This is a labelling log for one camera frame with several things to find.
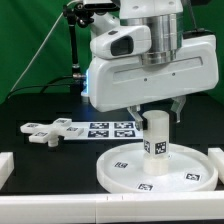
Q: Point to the white right block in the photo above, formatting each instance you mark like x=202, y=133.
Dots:
x=216, y=155

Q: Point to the white cross-shaped table base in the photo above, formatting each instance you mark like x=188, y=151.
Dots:
x=50, y=133

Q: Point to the white marker sheet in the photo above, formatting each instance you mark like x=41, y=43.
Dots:
x=107, y=130

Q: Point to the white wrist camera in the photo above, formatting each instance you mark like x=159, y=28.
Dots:
x=122, y=41

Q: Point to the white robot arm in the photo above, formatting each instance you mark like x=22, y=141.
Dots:
x=145, y=58

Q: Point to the white left block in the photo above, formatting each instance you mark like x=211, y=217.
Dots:
x=6, y=167

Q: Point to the white front rail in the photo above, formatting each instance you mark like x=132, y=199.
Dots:
x=111, y=208

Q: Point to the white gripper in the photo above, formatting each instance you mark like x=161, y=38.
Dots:
x=127, y=82

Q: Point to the black camera stand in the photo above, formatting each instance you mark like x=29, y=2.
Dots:
x=77, y=16

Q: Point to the white block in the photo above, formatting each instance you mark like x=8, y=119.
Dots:
x=6, y=167
x=216, y=155

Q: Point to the white round table top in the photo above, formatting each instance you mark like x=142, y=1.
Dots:
x=129, y=168

